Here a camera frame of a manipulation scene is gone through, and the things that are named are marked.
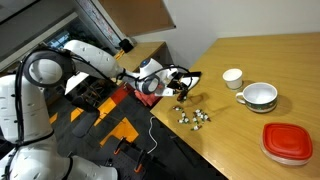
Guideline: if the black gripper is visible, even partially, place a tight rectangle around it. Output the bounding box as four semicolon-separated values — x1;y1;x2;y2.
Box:
167;71;202;102

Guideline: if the pile of candies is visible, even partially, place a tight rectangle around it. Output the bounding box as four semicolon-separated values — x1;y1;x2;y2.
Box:
172;106;211;131

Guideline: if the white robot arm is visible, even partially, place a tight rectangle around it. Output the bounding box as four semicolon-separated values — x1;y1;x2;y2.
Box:
23;40;201;102

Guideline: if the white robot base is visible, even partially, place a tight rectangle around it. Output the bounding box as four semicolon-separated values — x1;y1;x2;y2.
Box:
0;75;118;180

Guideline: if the wooden side desk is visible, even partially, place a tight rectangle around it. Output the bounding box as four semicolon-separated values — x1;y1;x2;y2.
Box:
118;41;173;71

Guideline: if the white paper cup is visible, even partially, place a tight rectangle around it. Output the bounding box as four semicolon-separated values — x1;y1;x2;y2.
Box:
222;68;243;89

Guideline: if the black orange clamp tool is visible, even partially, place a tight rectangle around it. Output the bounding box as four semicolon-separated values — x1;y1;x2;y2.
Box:
104;136;158;180

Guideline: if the white green ceramic mug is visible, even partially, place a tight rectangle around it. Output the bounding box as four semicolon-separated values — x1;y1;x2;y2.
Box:
235;82;278;113

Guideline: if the cork bulletin board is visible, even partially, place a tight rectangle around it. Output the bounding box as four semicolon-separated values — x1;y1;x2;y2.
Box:
98;0;175;36

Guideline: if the red lid plastic container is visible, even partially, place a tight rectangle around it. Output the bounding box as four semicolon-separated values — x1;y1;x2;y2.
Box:
260;123;313;166

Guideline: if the white cable on floor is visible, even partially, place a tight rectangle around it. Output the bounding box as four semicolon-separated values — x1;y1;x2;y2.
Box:
146;115;159;155

